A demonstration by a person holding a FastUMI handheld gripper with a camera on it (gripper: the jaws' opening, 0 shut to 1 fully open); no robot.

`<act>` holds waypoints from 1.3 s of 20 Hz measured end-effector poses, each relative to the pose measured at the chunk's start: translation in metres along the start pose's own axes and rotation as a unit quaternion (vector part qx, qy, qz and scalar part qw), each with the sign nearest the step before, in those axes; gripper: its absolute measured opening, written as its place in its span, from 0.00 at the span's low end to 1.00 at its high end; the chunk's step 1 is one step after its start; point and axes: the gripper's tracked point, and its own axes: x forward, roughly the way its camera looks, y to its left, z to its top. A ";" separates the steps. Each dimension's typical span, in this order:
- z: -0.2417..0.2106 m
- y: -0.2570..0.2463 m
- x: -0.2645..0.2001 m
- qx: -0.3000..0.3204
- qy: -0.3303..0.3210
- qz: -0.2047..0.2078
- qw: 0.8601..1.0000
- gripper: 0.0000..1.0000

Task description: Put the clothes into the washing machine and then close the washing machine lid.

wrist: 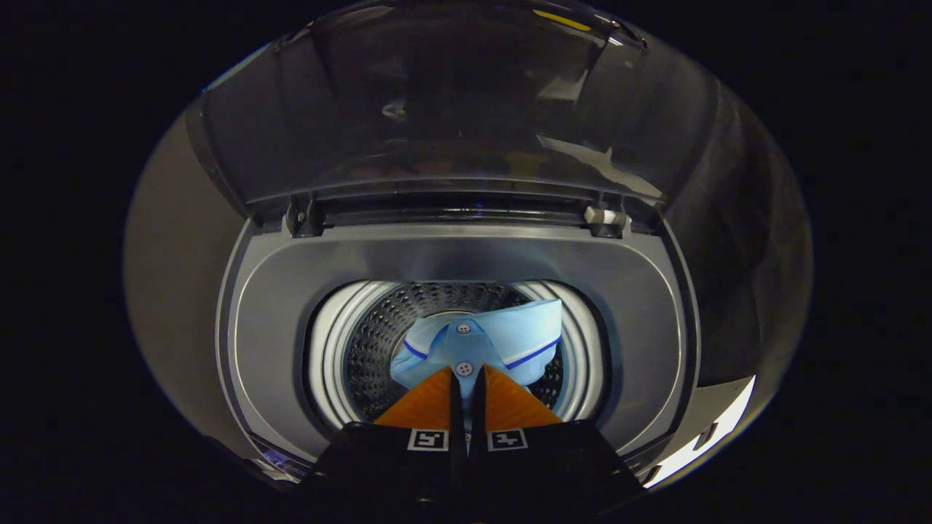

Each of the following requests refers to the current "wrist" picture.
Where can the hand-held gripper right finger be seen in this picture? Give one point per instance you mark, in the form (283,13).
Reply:
(480,466)

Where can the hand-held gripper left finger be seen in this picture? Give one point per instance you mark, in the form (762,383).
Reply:
(455,466)

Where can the light blue polo shirt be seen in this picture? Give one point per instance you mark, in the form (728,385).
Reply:
(502,335)

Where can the grey top-load washing machine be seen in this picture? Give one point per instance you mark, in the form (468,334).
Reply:
(291,306)

